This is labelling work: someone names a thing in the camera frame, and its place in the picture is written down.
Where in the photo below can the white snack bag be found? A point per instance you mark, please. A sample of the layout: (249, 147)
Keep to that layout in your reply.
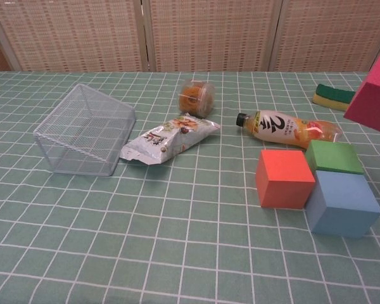
(168, 137)

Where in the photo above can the orange tea bottle black cap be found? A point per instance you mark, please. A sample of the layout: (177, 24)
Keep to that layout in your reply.
(285, 128)

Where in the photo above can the green and yellow sponge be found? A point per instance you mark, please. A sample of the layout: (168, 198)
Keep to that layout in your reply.
(332, 95)

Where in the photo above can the beige bamboo screen panel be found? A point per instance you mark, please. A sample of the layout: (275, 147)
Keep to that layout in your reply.
(73, 35)
(212, 35)
(335, 31)

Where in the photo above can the orange foam cube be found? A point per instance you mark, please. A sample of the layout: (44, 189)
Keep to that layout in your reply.
(283, 180)

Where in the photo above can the light blue foam cube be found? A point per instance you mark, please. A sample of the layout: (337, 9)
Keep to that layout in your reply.
(342, 206)

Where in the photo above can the green checkered tablecloth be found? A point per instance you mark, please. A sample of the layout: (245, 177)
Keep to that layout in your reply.
(145, 237)

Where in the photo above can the clear jar of orange snacks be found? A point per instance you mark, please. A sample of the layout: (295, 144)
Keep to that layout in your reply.
(194, 98)

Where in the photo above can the pink foam cube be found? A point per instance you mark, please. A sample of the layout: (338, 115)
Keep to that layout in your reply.
(373, 101)

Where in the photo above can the green foam cube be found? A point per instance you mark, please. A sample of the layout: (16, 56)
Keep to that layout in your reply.
(334, 156)

